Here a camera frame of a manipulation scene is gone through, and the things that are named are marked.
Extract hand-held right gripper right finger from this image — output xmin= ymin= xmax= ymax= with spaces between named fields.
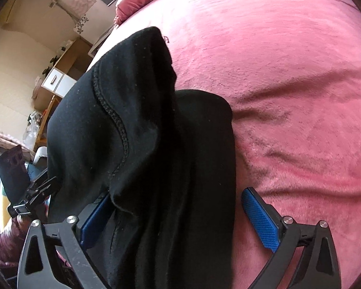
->
xmin=241 ymin=187 xmax=342 ymax=289

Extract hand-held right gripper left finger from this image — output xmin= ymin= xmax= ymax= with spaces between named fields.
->
xmin=16 ymin=191 xmax=112 ymax=289

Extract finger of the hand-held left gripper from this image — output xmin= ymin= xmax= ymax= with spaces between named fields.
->
xmin=7 ymin=175 xmax=60 ymax=218
xmin=28 ymin=168 xmax=49 ymax=188

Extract black pants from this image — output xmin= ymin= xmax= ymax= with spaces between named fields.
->
xmin=46 ymin=26 xmax=237 ymax=289

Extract person's left forearm maroon sleeve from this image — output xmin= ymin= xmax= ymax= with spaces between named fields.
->
xmin=0 ymin=214 xmax=67 ymax=270

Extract white chair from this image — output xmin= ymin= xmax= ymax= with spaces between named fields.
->
xmin=32 ymin=146 xmax=49 ymax=166

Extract clear plastic bag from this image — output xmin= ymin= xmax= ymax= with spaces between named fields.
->
xmin=22 ymin=111 xmax=45 ymax=142

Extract white desk drawer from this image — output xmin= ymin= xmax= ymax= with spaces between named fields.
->
xmin=41 ymin=68 xmax=77 ymax=98

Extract pink fleece blanket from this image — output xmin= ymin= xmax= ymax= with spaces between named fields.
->
xmin=57 ymin=0 xmax=361 ymax=289

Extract wooden desk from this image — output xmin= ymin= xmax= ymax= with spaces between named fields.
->
xmin=33 ymin=38 xmax=94 ymax=154

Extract white framed board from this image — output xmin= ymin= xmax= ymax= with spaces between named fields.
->
xmin=88 ymin=25 xmax=115 ymax=58

